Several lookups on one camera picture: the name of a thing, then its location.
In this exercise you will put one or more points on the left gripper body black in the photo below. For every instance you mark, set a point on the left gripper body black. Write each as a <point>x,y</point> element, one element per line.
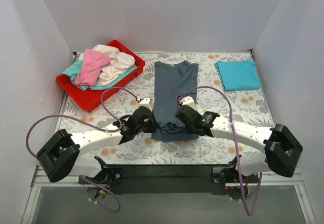
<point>151,122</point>

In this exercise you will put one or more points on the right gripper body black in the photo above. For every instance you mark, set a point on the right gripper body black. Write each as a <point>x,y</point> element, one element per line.
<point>184,120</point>

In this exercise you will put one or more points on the dark blue t-shirt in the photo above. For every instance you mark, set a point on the dark blue t-shirt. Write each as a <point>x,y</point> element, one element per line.
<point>171,83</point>

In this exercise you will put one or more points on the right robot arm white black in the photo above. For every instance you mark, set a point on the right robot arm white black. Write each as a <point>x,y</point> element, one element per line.
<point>277,148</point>

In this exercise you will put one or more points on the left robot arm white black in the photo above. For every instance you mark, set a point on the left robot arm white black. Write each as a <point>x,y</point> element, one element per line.
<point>63,154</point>

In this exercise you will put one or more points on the red plastic bin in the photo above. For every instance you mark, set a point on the red plastic bin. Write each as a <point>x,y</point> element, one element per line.
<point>90,99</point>

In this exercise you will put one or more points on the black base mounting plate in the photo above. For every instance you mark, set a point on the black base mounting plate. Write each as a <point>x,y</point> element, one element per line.
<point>153,179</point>

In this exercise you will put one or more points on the cream white t-shirt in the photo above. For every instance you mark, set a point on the cream white t-shirt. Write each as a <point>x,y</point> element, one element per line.
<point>121,63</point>

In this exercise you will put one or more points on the folded teal t-shirt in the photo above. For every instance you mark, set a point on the folded teal t-shirt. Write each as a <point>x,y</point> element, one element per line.
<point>238,75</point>

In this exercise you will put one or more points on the pink t-shirt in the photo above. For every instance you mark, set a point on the pink t-shirt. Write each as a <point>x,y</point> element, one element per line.
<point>90,69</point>

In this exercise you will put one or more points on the teal t-shirt in bin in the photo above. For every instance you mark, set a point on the teal t-shirt in bin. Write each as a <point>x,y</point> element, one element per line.
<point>73,70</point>

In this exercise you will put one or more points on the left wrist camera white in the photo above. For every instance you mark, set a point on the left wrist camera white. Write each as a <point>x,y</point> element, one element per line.
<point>146,102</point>

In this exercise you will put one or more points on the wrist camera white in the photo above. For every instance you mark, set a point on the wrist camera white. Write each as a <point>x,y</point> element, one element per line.
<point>146,102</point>
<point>188,101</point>

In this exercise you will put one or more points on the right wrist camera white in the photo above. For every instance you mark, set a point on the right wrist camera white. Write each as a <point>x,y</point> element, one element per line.
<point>188,101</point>

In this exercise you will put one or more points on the aluminium frame rail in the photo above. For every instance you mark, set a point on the aluminium frame rail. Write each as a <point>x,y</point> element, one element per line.
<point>43,179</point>

